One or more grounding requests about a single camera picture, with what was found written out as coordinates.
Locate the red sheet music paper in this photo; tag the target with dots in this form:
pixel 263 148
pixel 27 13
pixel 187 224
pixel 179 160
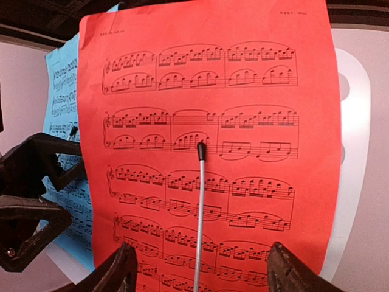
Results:
pixel 235 100

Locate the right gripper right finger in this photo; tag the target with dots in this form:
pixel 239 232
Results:
pixel 286 272

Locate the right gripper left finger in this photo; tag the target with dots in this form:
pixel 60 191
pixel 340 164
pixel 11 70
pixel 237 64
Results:
pixel 117 273

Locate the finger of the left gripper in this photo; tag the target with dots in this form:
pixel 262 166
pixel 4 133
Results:
pixel 25 165
pixel 28 225

